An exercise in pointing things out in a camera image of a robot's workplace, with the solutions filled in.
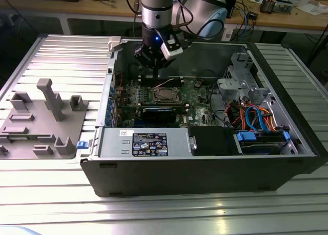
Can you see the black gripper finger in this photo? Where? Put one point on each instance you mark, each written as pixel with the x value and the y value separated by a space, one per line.
pixel 144 56
pixel 163 61

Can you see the thin metal locking lever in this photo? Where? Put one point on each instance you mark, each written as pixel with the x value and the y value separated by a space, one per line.
pixel 166 83

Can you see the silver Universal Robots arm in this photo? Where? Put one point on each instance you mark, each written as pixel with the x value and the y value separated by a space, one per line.
pixel 156 4

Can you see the black RAM slot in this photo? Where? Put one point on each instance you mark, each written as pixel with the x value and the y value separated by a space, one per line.
pixel 146 77
pixel 146 83
pixel 174 105

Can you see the CPU socket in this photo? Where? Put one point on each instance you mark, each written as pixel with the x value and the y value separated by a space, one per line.
pixel 153 100

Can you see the grey case latch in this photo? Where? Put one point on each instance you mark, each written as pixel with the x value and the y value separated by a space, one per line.
pixel 114 42

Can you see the wooden desk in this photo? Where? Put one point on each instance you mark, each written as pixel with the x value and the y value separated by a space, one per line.
pixel 107 8

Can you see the black graphics card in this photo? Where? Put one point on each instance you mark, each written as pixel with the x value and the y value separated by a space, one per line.
pixel 159 115

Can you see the green motherboard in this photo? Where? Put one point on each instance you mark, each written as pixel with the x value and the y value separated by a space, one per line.
pixel 197 109

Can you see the grey metal drive cage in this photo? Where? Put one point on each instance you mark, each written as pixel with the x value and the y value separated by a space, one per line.
pixel 230 85

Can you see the grey power supply unit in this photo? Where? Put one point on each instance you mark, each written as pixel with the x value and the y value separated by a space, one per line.
pixel 112 142

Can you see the black drive bay box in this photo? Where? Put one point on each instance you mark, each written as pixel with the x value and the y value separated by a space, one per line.
pixel 215 141

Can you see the black power adapter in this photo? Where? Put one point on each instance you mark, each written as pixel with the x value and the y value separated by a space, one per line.
pixel 253 15

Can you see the blue plastic case clip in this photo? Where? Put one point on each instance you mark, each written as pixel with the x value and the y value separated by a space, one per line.
pixel 82 145

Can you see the hard disk in blue carrier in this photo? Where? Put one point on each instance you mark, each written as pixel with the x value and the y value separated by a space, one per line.
pixel 246 137

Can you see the black open PC case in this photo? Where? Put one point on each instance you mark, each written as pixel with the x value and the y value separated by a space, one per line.
pixel 179 176

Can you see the electronic component assembly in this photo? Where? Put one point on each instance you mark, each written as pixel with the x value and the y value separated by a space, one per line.
pixel 267 5

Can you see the grey parts rack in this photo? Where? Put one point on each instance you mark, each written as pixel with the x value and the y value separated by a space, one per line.
pixel 38 137

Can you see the white paper sheets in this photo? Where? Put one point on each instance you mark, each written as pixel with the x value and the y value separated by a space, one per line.
pixel 314 9

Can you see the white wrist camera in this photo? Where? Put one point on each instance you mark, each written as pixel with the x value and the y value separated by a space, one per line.
pixel 171 50

